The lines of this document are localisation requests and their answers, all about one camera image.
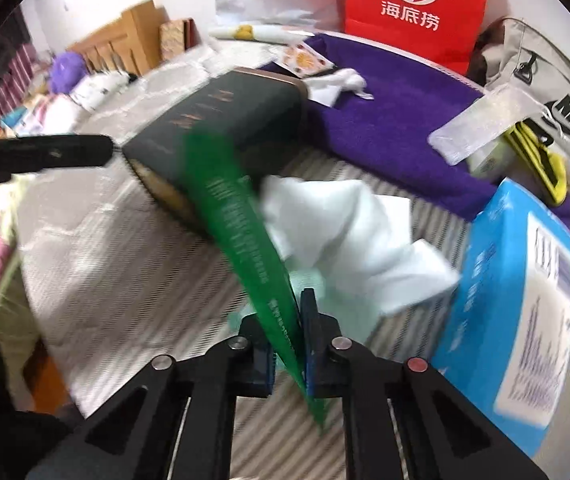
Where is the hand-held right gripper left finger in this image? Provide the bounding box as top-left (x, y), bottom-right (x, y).
top-left (25, 312), bottom-right (278, 480)

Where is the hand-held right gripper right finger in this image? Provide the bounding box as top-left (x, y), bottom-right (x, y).
top-left (300, 288), bottom-right (548, 480)

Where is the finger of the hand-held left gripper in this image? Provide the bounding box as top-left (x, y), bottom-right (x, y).
top-left (0, 134), bottom-right (114, 183)

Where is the white tissue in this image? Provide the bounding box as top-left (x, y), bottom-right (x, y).
top-left (307, 67), bottom-right (374, 108)
top-left (260, 175), bottom-right (462, 318)

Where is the green wipe packet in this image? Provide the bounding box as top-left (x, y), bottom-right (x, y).
top-left (181, 127), bottom-right (326, 433)

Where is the dark green tin box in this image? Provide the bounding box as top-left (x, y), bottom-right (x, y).
top-left (121, 66), bottom-right (310, 231)

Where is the translucent drawstring pouch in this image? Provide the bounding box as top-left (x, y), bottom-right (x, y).
top-left (429, 84), bottom-right (566, 166)

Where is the yellow black mesh item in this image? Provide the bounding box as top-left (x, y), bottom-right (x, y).
top-left (502, 121), bottom-right (568, 206)

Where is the pale green wipe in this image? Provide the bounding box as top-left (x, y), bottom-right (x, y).
top-left (227, 267), bottom-right (386, 348)

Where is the white patterned cloth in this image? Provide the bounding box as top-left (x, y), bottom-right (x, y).
top-left (70, 71), bottom-right (130, 111)

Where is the purple plush toy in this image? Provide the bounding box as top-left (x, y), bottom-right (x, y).
top-left (46, 51), bottom-right (89, 96)

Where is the striped quilt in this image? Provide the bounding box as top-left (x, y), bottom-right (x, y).
top-left (15, 42), bottom-right (570, 480)

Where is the wooden headboard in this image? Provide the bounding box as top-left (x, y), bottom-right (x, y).
top-left (67, 0), bottom-right (166, 78)

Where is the brown printed board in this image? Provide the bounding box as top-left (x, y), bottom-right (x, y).
top-left (159, 18), bottom-right (196, 53)

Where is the blue tissue pack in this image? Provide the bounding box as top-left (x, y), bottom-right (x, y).
top-left (432, 177), bottom-right (570, 428)

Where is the purple towel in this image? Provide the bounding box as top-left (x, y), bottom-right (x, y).
top-left (257, 32), bottom-right (570, 221)

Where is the rolled floral mat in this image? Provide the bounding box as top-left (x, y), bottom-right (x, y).
top-left (210, 22), bottom-right (316, 43)

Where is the red paper bag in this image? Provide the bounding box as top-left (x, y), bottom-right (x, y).
top-left (343, 0), bottom-right (493, 78)

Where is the grey waist bag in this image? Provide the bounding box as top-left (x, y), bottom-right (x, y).
top-left (467, 17), bottom-right (570, 161)

